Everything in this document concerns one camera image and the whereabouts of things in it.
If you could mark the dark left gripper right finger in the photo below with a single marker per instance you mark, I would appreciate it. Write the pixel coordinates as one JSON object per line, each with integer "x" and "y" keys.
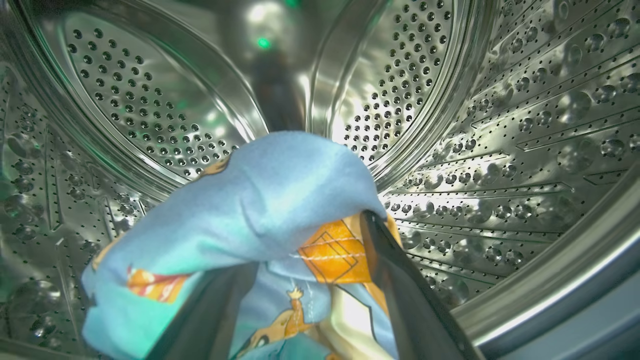
{"x": 415, "y": 310}

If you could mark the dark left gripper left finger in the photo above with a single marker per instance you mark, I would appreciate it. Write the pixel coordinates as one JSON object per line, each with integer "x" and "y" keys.
{"x": 210, "y": 320}

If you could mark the blue cartoon print garment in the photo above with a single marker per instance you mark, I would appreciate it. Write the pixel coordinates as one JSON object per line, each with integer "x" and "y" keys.
{"x": 260, "y": 200}

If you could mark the white front-load washing machine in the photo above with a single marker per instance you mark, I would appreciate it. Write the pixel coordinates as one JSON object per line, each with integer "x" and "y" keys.
{"x": 590, "y": 315}

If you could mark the perforated steel washer drum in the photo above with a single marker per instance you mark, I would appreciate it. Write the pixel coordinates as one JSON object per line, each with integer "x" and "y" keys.
{"x": 500, "y": 125}

